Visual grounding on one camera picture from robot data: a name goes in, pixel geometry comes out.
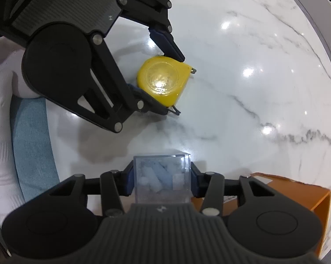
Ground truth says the clear plastic box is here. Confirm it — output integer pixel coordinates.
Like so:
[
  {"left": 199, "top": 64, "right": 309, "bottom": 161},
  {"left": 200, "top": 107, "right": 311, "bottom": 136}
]
[{"left": 133, "top": 152, "right": 193, "bottom": 204}]

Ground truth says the orange cardboard box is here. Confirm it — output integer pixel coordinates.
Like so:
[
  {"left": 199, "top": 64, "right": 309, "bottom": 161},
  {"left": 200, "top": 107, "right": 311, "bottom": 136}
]
[{"left": 191, "top": 172, "right": 331, "bottom": 256}]

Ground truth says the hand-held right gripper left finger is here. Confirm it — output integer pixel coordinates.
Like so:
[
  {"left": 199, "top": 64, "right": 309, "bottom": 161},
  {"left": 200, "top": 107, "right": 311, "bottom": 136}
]
[{"left": 48, "top": 162, "right": 135, "bottom": 218}]

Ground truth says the white sock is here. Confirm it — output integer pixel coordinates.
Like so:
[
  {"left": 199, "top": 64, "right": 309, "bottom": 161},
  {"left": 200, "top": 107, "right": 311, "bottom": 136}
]
[{"left": 0, "top": 69, "right": 46, "bottom": 223}]

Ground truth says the cream fleece cloth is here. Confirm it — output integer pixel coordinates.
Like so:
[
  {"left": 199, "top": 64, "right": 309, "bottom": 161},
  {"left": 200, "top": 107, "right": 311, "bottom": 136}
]
[{"left": 0, "top": 33, "right": 27, "bottom": 73}]

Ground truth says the yellow tape measure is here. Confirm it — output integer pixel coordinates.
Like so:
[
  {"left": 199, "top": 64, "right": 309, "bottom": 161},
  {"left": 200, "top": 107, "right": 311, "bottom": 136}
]
[{"left": 136, "top": 56, "right": 197, "bottom": 108}]

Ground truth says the teal floor mat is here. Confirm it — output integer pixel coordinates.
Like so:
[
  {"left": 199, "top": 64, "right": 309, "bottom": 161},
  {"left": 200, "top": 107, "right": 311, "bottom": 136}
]
[{"left": 10, "top": 96, "right": 60, "bottom": 202}]

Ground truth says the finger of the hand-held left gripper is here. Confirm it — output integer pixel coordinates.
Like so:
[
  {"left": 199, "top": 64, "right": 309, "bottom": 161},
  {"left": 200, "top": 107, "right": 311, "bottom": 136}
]
[
  {"left": 69, "top": 34, "right": 181, "bottom": 134},
  {"left": 117, "top": 0, "right": 186, "bottom": 62}
]

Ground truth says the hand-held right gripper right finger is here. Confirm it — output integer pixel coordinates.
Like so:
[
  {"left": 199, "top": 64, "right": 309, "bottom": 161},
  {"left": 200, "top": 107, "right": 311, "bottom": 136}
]
[{"left": 190, "top": 161, "right": 276, "bottom": 217}]

